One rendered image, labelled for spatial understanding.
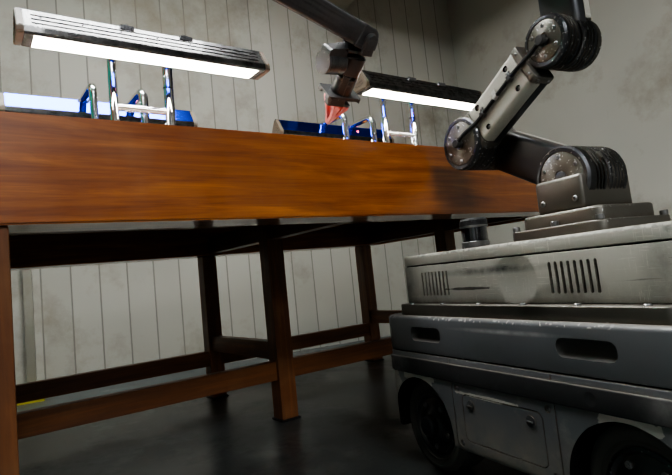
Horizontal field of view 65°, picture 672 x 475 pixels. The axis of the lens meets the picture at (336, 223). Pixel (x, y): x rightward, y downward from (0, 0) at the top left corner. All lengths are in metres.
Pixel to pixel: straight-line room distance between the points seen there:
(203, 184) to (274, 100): 2.56
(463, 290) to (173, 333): 2.32
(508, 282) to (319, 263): 2.54
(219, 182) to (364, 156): 0.39
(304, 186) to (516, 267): 0.48
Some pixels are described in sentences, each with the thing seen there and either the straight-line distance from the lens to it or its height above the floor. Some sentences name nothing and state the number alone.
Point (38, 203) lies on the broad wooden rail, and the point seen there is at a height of 0.61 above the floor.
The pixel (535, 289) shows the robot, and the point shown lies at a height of 0.39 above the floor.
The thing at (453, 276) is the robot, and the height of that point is 0.42.
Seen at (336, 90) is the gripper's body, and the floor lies 0.92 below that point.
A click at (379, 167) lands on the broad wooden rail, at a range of 1.32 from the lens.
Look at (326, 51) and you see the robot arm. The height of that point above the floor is 0.98.
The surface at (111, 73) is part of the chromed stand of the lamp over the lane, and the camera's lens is 1.61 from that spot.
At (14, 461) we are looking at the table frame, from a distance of 1.01.
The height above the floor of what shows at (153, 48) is 1.05.
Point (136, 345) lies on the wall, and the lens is 3.19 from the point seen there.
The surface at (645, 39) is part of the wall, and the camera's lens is 3.42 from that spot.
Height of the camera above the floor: 0.45
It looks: 6 degrees up
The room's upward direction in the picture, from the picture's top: 6 degrees counter-clockwise
